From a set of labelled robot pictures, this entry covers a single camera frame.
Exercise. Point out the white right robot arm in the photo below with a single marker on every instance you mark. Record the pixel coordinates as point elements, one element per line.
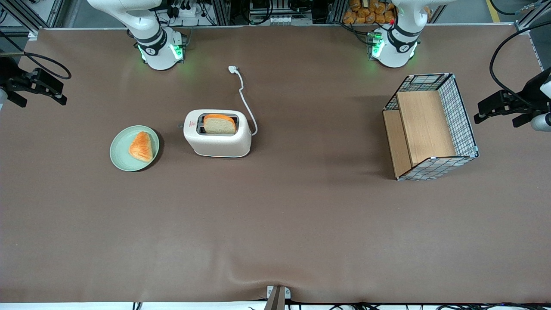
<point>150,38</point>

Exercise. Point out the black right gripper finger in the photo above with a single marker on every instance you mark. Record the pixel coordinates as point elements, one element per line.
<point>58,99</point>
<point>45,82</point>

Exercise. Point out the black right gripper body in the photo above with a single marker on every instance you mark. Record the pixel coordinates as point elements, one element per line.
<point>8,73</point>

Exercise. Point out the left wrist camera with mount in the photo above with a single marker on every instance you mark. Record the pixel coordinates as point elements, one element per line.
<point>540,122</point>

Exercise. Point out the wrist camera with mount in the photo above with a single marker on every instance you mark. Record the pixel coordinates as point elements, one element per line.
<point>540,122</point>
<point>15,99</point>

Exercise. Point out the bag of bread rolls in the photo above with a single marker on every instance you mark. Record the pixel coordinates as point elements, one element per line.
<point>366,13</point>

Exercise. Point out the white power strip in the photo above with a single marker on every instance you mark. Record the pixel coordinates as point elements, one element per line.
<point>185,11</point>

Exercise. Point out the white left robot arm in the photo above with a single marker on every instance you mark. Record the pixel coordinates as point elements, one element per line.
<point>396,47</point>

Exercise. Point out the orange triangular pastry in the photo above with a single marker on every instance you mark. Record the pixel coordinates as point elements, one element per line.
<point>142,148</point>

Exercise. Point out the light green round plate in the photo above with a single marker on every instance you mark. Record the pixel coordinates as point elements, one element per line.
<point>120,150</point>

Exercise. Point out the white two-slot toaster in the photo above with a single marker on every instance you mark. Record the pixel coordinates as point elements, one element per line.
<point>219,144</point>

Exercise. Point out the bread slice with orange crust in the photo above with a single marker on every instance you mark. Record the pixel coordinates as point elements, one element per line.
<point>219,125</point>

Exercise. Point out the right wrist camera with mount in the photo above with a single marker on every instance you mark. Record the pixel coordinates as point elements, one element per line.
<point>15,99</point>

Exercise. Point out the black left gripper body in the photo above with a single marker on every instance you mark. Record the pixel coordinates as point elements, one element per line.
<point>527,96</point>

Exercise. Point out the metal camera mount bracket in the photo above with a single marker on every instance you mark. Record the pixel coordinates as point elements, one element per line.
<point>277,297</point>

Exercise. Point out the white terminal block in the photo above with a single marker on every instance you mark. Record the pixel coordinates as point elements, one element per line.
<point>288,20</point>

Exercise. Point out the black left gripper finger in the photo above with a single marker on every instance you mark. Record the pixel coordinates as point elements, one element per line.
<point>490,103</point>
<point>481,118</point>

